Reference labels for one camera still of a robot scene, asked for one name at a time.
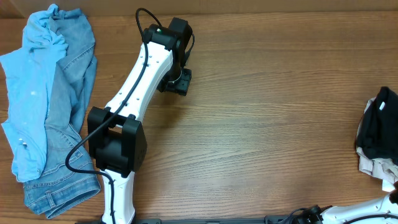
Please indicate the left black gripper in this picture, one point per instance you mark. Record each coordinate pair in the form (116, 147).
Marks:
(182, 86)

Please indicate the black t-shirt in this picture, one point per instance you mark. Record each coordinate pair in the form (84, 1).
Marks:
(378, 134)

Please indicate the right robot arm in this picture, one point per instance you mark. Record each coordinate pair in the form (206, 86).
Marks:
(378, 211)

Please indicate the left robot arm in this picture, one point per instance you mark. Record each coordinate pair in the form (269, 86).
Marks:
(118, 143)

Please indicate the light blue shirt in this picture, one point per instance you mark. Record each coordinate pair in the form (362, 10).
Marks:
(30, 72)

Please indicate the blue denim jeans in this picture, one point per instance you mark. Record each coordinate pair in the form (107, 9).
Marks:
(67, 178)

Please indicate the folded beige garment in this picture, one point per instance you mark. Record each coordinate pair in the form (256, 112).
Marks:
(382, 169)

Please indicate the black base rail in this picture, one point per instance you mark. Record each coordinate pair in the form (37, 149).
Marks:
(266, 220)

